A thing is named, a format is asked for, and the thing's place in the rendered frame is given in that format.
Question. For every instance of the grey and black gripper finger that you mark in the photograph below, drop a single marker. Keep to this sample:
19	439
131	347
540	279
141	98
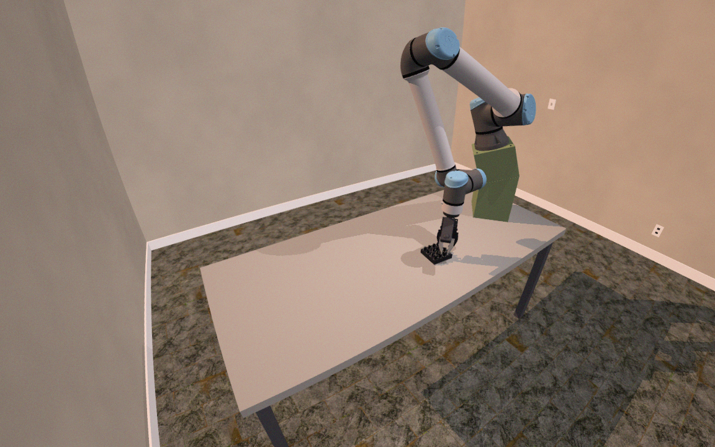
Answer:
440	243
452	244

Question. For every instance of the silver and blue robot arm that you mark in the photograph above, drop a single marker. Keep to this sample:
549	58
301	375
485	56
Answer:
495	107

